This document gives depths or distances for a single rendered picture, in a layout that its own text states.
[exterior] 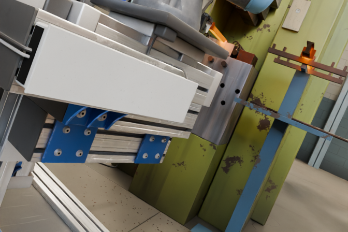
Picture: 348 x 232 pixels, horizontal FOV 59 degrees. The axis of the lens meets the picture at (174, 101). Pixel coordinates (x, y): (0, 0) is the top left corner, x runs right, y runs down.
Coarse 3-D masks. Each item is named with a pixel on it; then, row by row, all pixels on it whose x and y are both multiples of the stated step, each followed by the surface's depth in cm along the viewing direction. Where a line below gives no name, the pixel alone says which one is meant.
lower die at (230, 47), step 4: (212, 40) 170; (216, 40) 169; (220, 44) 168; (224, 44) 167; (228, 44) 167; (232, 44) 166; (224, 48) 167; (228, 48) 166; (232, 48) 166; (232, 52) 167; (232, 56) 170
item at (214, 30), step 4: (212, 24) 143; (212, 28) 144; (216, 28) 150; (212, 32) 153; (216, 32) 152; (220, 32) 157; (216, 36) 159; (220, 36) 159; (220, 40) 167; (224, 40) 167
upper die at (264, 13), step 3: (231, 3) 193; (234, 6) 197; (267, 9) 196; (237, 12) 209; (261, 12) 187; (264, 12) 192; (267, 12) 199; (258, 15) 195; (261, 15) 193; (264, 15) 195; (261, 18) 199; (264, 18) 198
